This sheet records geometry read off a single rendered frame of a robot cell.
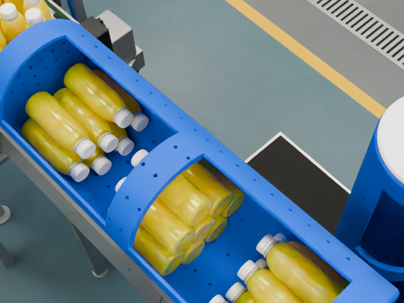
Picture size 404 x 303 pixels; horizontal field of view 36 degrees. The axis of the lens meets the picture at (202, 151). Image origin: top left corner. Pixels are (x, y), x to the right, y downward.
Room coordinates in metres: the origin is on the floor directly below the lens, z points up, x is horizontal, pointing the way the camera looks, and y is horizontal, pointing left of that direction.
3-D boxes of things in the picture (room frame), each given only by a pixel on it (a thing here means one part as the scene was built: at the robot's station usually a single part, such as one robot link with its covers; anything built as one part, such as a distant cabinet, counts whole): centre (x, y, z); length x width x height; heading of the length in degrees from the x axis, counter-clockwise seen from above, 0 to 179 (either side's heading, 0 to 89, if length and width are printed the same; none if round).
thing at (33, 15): (1.09, 0.39, 1.07); 0.04 x 0.04 x 0.02
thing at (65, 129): (0.75, 0.30, 1.09); 0.16 x 0.07 x 0.07; 42
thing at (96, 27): (1.10, 0.27, 0.95); 0.10 x 0.07 x 0.10; 132
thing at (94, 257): (0.83, 0.40, 0.31); 0.06 x 0.06 x 0.63; 42
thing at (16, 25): (1.11, 0.46, 0.98); 0.07 x 0.07 x 0.16
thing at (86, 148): (0.68, 0.24, 1.09); 0.04 x 0.02 x 0.04; 132
